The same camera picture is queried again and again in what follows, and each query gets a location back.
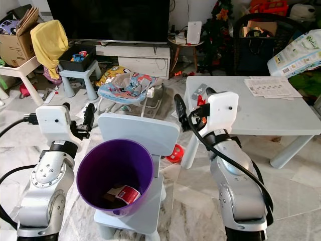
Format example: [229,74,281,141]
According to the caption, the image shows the small open cardboard box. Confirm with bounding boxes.
[243,20,278,37]

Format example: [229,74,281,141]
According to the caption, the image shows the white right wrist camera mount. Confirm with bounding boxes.
[205,91,239,134]

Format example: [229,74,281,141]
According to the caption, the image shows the pale blue children's chair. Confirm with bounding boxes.
[93,112,181,241]

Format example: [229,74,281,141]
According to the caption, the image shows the red ball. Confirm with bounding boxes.
[164,144,185,164]

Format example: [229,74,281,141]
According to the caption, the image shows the pale blue plastic stool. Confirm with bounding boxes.
[58,62,100,100]

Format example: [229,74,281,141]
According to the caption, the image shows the red toy pile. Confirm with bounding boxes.
[249,0,289,16]

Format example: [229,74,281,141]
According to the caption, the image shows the black wicker chair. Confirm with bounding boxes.
[233,12,299,76]

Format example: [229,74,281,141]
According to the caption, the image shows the white plastic children's table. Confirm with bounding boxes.
[180,75,321,170]

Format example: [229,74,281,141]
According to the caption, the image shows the small white side table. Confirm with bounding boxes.
[0,56,42,94]

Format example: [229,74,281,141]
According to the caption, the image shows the white television stand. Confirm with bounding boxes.
[95,45,172,80]

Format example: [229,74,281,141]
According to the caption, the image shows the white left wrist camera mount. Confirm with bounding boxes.
[35,105,72,149]

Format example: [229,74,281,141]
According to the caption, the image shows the grey card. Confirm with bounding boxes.
[191,82,209,95]

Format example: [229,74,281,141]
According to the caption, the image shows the white upright device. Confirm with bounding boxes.
[186,21,203,45]

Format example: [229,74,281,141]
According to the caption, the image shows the black toy storage box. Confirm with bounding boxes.
[58,46,98,73]

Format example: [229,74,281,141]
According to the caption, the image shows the red and white packet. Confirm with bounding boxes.
[114,185,141,205]

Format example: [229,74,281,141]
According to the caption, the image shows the black flat television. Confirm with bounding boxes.
[47,0,171,44]

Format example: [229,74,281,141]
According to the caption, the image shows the red plastic toy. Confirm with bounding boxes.
[195,94,207,109]

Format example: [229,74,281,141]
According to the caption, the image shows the printed paper sheets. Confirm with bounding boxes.
[244,76,304,99]

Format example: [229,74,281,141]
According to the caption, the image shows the purple plastic rubbish bin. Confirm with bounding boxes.
[76,139,154,218]

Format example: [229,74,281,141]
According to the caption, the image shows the round wooden side table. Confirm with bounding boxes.
[168,35,204,71]

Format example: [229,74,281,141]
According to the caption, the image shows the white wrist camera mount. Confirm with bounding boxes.
[35,105,72,149]
[205,91,239,134]

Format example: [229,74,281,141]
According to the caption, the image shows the yellow cloth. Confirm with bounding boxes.
[30,20,70,80]

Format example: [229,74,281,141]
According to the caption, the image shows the brown cardboard box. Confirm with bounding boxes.
[0,6,40,68]

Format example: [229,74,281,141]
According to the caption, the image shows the colourful baby bouncer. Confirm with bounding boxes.
[97,71,156,114]

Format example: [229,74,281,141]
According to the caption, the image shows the white diaper pack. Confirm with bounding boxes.
[266,29,321,78]

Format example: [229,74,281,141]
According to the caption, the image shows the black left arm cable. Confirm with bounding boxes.
[0,113,39,231]

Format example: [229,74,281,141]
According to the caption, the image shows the decorated christmas tree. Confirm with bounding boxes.
[203,0,237,76]

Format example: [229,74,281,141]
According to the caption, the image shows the brown trash piece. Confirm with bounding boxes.
[104,188,118,201]

